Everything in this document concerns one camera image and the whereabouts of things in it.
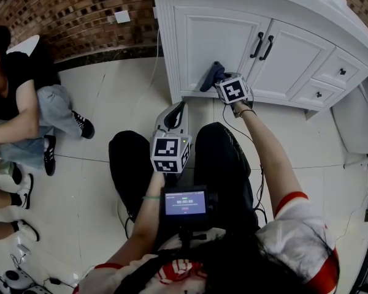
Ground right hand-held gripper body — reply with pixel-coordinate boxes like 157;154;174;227
213;70;255;119

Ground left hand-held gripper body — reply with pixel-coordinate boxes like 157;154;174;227
149;100;193;175

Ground dark blue cloth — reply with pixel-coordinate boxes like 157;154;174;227
199;61;226;93

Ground white cabinet door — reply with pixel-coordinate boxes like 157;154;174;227
173;6;272;93
248;18;337;102

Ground person's left forearm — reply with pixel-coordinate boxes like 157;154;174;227
105;172;166;265

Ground person's right forearm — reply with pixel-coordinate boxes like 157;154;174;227
234;101;309;217

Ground person's right leg black trousers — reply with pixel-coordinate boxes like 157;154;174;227
193;122;261;235

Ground black chest-mounted monitor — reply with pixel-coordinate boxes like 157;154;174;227
161;186;209;223

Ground white toilet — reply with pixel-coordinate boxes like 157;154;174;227
331;75;368;156

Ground metal pipe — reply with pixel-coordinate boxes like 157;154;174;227
343;154;368;170

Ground person's white and red shirt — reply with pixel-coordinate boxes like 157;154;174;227
72;190;340;294

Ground white ceramic basin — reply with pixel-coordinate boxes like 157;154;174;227
6;34;40;55

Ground white round device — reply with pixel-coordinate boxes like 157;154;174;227
2;268;34;289
23;285;53;294

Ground black door handle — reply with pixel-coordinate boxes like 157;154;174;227
259;34;274;61
250;31;264;59

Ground white vanity cabinet frame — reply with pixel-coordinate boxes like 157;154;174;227
151;0;368;121

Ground black monitor mount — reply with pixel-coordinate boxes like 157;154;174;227
177;222;208;251

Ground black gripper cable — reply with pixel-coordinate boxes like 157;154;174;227
222;104;267;223

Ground black chest strap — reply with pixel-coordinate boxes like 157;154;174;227
119;251;172;294

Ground white wall socket plate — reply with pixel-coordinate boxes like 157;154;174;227
114;10;131;24

